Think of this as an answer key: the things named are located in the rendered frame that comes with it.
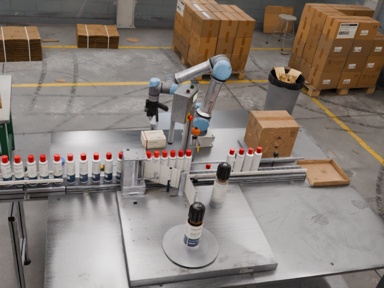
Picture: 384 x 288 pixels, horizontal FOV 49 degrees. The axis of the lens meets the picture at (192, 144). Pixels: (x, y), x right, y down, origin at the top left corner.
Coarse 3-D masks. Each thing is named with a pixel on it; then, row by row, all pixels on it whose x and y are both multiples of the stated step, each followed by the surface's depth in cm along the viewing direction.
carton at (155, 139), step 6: (144, 132) 310; (150, 132) 311; (156, 132) 312; (162, 132) 313; (144, 138) 303; (150, 138) 304; (156, 138) 305; (162, 138) 306; (144, 144) 304; (150, 144) 305; (156, 144) 306; (162, 144) 308
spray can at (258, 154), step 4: (260, 148) 280; (256, 152) 282; (260, 152) 280; (256, 156) 281; (260, 156) 281; (256, 160) 282; (260, 160) 284; (252, 164) 286; (256, 164) 284; (252, 168) 287; (256, 168) 286
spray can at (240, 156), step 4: (240, 148) 276; (240, 152) 275; (240, 156) 276; (244, 156) 277; (236, 160) 279; (240, 160) 278; (236, 164) 280; (240, 164) 279; (236, 168) 282; (240, 168) 282
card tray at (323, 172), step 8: (304, 160) 314; (312, 160) 316; (320, 160) 318; (328, 160) 321; (304, 168) 312; (312, 168) 313; (320, 168) 314; (328, 168) 316; (336, 168) 316; (312, 176) 304; (320, 176) 306; (328, 176) 307; (336, 176) 308; (344, 176) 307; (312, 184) 296; (320, 184) 295; (328, 184) 297; (336, 184) 300; (344, 184) 302
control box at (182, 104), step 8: (184, 88) 251; (176, 96) 245; (184, 96) 243; (192, 96) 247; (176, 104) 247; (184, 104) 245; (192, 104) 253; (176, 112) 250; (184, 112) 248; (192, 112) 259; (176, 120) 253; (184, 120) 251
